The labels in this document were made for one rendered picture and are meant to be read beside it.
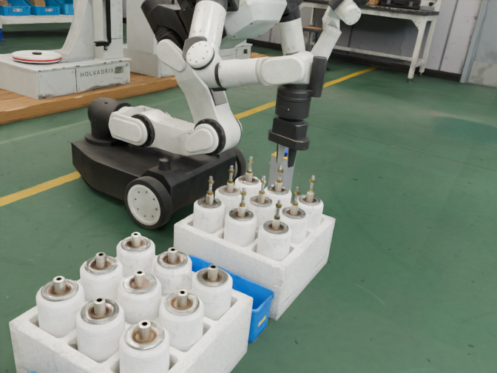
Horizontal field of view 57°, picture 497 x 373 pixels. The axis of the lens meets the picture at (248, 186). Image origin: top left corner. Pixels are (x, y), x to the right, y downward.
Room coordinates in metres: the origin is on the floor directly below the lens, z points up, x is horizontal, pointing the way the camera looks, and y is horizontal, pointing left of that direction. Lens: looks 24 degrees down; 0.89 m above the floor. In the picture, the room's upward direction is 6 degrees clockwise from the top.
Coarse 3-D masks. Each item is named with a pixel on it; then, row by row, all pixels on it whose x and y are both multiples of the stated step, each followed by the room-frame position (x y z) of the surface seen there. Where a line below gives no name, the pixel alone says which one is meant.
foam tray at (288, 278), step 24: (192, 216) 1.30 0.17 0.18; (192, 240) 1.20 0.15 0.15; (216, 240) 1.17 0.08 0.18; (312, 240) 1.23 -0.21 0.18; (216, 264) 1.16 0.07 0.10; (240, 264) 1.12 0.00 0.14; (264, 264) 1.08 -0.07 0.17; (288, 264) 1.08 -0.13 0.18; (312, 264) 1.25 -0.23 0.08; (288, 288) 1.10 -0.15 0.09
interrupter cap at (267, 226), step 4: (264, 224) 1.16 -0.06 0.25; (268, 224) 1.17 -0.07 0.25; (280, 224) 1.17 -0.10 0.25; (284, 224) 1.18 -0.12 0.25; (264, 228) 1.14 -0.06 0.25; (268, 228) 1.14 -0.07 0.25; (280, 228) 1.16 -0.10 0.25; (284, 228) 1.15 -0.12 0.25; (288, 228) 1.15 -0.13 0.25; (272, 232) 1.12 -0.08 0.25; (276, 232) 1.12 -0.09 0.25; (280, 232) 1.12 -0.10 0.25; (284, 232) 1.13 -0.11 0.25
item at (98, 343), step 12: (120, 312) 0.74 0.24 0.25; (84, 324) 0.69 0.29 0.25; (108, 324) 0.70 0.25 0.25; (120, 324) 0.72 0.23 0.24; (84, 336) 0.69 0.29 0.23; (96, 336) 0.68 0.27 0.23; (108, 336) 0.69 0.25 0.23; (120, 336) 0.71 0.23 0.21; (84, 348) 0.69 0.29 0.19; (96, 348) 0.68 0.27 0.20; (108, 348) 0.69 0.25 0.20; (96, 360) 0.68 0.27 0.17
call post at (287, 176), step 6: (276, 162) 1.58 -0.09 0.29; (282, 162) 1.57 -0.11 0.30; (294, 162) 1.62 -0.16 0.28; (270, 168) 1.59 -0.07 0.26; (276, 168) 1.58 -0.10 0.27; (288, 168) 1.57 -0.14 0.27; (270, 174) 1.59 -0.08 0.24; (276, 174) 1.58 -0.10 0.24; (282, 174) 1.57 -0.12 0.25; (288, 174) 1.58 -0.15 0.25; (270, 180) 1.59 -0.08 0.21; (276, 180) 1.58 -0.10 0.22; (282, 180) 1.56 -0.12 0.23; (288, 180) 1.59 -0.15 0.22; (288, 186) 1.60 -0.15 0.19
